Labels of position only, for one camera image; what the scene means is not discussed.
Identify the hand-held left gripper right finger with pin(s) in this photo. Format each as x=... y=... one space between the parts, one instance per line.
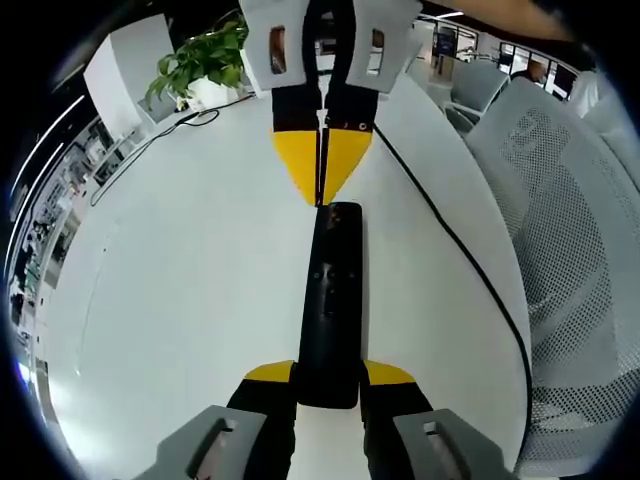
x=400 y=440

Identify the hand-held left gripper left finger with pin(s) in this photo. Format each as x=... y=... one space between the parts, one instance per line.
x=250 y=440

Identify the black remote control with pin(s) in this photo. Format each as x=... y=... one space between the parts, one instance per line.
x=330 y=310

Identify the green potted plant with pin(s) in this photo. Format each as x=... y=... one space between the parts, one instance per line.
x=210 y=60

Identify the ceiling light strip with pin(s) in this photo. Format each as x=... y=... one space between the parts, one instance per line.
x=55 y=132

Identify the grey mesh office chair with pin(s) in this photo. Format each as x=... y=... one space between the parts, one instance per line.
x=565 y=225

